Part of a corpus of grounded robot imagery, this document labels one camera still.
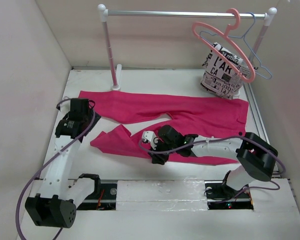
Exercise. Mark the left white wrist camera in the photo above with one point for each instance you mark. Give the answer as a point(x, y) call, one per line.
point(64, 107)

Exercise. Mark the blue wire hanger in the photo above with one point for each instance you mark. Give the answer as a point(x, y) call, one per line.
point(268, 17)

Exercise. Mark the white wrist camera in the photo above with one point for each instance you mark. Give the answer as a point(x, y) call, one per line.
point(64, 107)
point(149, 137)

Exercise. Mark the black white printed garment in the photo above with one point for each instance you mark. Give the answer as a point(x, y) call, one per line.
point(219, 78)

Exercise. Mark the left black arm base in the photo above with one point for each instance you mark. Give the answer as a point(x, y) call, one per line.
point(105, 200)

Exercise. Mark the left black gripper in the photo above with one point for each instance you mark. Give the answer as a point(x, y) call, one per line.
point(96, 119)

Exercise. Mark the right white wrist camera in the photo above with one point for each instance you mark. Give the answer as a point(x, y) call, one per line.
point(149, 137)

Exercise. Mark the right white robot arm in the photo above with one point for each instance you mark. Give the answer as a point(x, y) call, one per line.
point(257, 158)

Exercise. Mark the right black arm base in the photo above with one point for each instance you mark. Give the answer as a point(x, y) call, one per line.
point(221, 197)

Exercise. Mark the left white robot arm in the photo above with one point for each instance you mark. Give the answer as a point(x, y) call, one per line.
point(55, 204)

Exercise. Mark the pink trousers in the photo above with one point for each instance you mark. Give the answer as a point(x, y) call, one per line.
point(204, 116)

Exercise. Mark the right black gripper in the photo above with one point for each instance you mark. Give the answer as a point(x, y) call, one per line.
point(159, 159)

